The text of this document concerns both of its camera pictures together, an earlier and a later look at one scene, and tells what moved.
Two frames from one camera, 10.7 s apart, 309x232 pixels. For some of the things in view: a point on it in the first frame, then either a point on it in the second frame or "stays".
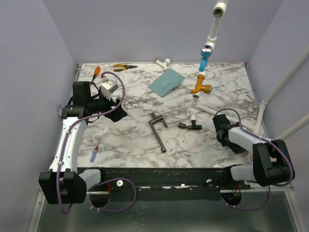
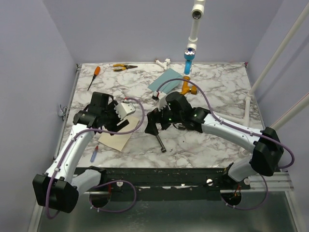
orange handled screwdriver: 96,72 stays
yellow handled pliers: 123,67 stays
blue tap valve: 206,52 -> 189,54
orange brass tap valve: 207,89 -> 186,88
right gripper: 228,144 -> 155,116
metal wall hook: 60,111 stays
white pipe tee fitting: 164,64 stays
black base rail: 170,183 stays
